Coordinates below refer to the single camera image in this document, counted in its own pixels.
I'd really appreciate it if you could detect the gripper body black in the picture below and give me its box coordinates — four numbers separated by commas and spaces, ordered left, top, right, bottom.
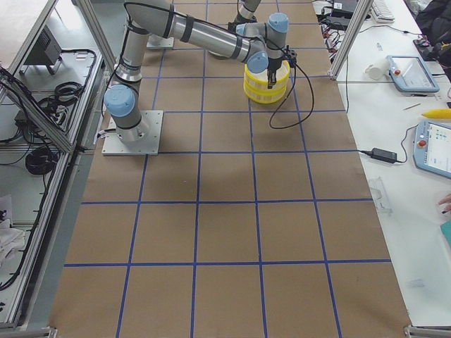
267, 58, 282, 79

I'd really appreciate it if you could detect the yellow steamer layer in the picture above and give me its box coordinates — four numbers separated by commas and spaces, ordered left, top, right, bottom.
244, 61, 290, 93
243, 83, 287, 104

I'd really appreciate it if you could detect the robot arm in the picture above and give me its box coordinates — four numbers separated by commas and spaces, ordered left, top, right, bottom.
228, 0, 261, 32
104, 1, 289, 142

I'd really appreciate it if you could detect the person hand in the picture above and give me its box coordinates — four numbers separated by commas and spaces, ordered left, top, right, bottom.
437, 194, 451, 214

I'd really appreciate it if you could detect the light green plate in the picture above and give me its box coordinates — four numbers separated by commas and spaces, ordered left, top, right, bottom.
207, 51, 228, 60

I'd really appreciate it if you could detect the white cup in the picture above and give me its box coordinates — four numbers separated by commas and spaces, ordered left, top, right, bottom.
364, 58, 390, 80

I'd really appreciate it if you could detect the white keyboard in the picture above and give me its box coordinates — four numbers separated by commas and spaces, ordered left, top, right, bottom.
371, 0, 395, 23

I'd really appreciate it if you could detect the black power adapter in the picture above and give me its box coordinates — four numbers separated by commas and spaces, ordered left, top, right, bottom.
359, 148, 407, 164

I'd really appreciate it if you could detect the far teach pendant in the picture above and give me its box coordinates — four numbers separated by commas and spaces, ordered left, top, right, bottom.
386, 56, 440, 95

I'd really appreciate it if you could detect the teach pendant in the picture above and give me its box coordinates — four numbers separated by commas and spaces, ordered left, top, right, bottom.
413, 120, 451, 178
386, 56, 440, 95

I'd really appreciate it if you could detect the clear plastic holder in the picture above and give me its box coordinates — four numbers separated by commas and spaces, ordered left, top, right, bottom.
368, 177, 393, 215

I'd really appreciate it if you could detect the near teach pendant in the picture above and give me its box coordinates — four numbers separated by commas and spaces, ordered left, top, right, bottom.
413, 120, 451, 178

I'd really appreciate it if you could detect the grey control box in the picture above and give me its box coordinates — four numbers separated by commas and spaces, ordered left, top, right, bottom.
24, 25, 62, 75

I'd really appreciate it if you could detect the white crumpled cloth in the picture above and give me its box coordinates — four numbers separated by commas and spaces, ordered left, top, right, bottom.
0, 194, 26, 268

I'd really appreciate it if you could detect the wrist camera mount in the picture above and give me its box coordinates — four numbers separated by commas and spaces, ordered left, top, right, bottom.
282, 45, 297, 68

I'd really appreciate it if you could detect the aluminium frame post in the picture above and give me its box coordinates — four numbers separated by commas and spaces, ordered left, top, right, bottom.
329, 0, 373, 80

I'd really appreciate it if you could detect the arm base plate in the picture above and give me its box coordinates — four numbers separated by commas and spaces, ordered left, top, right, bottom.
102, 110, 163, 156
147, 35, 174, 49

